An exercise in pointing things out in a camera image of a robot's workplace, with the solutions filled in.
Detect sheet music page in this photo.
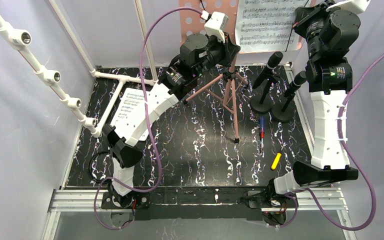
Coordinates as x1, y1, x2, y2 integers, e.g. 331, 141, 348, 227
110, 88, 144, 136
235, 0, 315, 53

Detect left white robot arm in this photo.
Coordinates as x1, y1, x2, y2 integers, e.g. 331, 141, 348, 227
102, 33, 241, 208

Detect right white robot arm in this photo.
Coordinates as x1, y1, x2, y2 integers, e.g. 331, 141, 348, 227
265, 0, 369, 200

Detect pink music stand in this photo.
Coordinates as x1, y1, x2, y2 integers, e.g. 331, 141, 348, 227
178, 0, 319, 145

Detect left black microphone on stand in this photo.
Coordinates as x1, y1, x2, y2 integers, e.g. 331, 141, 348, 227
248, 51, 284, 115

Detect black microphone on stand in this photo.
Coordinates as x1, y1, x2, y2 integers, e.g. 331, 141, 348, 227
248, 51, 284, 115
271, 70, 307, 123

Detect right black microphone on stand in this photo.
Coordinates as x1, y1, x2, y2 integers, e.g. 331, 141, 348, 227
271, 70, 307, 123

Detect blue red screwdriver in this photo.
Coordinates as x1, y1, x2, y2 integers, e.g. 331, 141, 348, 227
258, 115, 265, 153

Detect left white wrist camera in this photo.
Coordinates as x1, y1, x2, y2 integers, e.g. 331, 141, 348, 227
200, 10, 229, 44

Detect black coiled cable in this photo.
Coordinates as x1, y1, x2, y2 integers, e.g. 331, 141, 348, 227
89, 150, 113, 185

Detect white PVC pipe frame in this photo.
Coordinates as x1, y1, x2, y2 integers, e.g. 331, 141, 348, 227
0, 0, 162, 139

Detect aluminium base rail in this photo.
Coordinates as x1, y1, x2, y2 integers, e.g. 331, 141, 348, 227
42, 186, 352, 240

